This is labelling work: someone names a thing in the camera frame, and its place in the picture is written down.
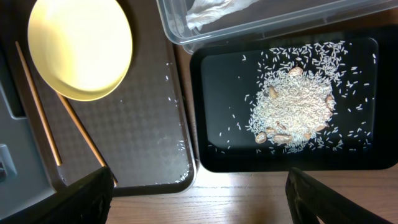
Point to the black waste tray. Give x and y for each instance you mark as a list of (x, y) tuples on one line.
[(382, 154)]

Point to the clear plastic waste bin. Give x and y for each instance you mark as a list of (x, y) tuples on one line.
[(262, 19)]

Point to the dark brown serving tray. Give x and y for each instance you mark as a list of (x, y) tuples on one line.
[(140, 128)]

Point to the yellow plate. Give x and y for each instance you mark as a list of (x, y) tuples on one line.
[(81, 48)]

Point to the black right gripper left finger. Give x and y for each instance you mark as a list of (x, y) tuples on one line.
[(88, 200)]

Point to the rice food scraps pile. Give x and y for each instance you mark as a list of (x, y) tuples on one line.
[(287, 100)]

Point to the grey plastic dish rack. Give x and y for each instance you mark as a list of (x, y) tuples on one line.
[(23, 179)]

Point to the wooden chopstick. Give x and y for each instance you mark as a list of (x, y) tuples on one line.
[(39, 106), (82, 130)]

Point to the white napkin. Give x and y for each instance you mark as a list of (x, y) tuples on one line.
[(204, 12)]

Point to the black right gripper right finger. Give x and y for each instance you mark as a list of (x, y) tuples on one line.
[(310, 201)]

